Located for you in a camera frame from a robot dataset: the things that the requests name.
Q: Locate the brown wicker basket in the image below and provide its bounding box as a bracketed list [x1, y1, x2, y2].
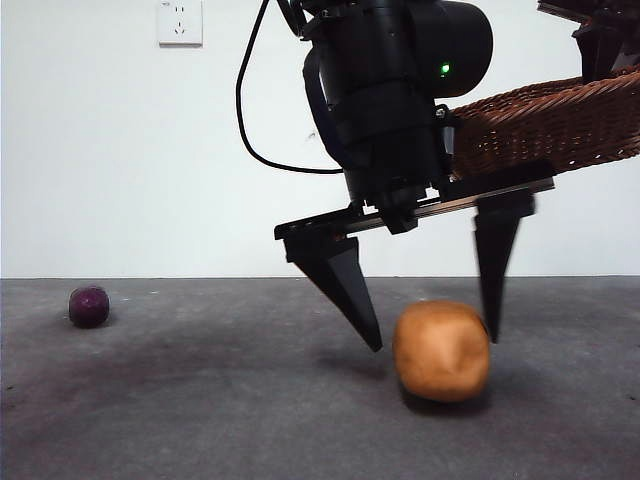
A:
[447, 69, 640, 182]

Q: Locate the brown potato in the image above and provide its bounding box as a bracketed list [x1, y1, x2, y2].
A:
[392, 298, 491, 403]

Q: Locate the purple eggplant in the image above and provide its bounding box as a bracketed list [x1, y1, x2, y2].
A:
[68, 285, 111, 329]

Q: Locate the black cable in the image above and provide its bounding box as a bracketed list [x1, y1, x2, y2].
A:
[235, 0, 346, 175]

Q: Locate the white wall socket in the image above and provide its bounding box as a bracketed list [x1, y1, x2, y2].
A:
[158, 0, 204, 49]

